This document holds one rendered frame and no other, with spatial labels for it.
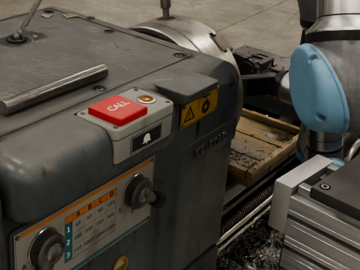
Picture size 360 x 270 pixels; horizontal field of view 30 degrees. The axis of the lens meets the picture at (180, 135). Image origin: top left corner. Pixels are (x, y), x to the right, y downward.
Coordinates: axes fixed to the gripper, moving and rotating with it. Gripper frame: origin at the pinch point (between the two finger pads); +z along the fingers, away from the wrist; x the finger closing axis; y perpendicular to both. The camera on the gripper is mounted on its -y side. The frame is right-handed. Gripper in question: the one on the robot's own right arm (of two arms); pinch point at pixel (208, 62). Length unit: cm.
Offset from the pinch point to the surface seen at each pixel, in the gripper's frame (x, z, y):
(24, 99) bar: 19, -18, -73
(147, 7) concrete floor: -108, 262, 307
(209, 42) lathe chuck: 12.9, -12.1, -19.3
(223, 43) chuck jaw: 11.0, -11.1, -12.5
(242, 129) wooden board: -19.8, -6.0, 10.9
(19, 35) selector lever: 18, 4, -55
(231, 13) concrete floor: -108, 206, 352
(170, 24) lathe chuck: 15.4, -4.2, -22.5
